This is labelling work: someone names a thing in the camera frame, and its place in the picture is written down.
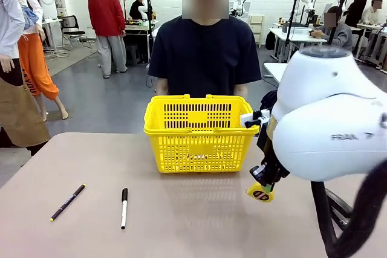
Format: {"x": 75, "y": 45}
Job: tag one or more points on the person's left forearm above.
{"x": 241, "y": 90}

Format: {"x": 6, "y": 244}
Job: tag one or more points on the yellow plastic shopping basket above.
{"x": 181, "y": 149}

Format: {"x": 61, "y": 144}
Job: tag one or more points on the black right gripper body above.
{"x": 267, "y": 146}

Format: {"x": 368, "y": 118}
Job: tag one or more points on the person in red hoodie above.
{"x": 106, "y": 13}

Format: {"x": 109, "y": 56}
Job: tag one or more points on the black camera pole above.
{"x": 332, "y": 33}

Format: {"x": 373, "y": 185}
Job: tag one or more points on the black tripod stand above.
{"x": 291, "y": 22}

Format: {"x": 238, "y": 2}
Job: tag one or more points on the black stapler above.
{"x": 343, "y": 203}

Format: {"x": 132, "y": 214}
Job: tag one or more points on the mannequin blue shirt brown apron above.
{"x": 12, "y": 28}

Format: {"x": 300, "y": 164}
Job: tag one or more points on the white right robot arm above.
{"x": 326, "y": 104}

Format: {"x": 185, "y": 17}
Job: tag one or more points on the white drawer cabinet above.
{"x": 257, "y": 30}

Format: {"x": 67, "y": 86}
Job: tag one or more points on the black pen yellow tips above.
{"x": 68, "y": 202}

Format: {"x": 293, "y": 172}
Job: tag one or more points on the right gripper black green finger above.
{"x": 258, "y": 174}
{"x": 270, "y": 182}

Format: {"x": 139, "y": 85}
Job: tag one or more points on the large white table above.
{"x": 275, "y": 72}

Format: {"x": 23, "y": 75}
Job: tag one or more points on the seated person grey sweater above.
{"x": 340, "y": 33}

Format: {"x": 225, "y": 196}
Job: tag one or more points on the seated person in black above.
{"x": 136, "y": 8}

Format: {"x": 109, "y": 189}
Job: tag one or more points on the yellow tape measure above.
{"x": 261, "y": 194}

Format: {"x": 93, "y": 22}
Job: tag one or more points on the person in black clothes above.
{"x": 359, "y": 4}

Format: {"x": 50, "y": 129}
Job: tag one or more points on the person's right forearm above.
{"x": 162, "y": 85}

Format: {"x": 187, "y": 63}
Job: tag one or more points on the black folding chair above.
{"x": 72, "y": 30}

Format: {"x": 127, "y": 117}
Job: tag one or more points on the white marker black cap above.
{"x": 124, "y": 209}

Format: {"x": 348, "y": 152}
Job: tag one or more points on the white background desk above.
{"x": 296, "y": 36}

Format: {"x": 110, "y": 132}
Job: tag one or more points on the person in navy t-shirt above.
{"x": 205, "y": 55}

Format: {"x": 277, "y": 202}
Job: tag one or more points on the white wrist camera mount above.
{"x": 251, "y": 117}

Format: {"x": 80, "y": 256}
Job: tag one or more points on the black backpack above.
{"x": 269, "y": 99}

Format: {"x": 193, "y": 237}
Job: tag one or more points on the dark background work table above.
{"x": 137, "y": 28}

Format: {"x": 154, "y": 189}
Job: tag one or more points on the mannequin white shirt orange pants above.
{"x": 34, "y": 58}

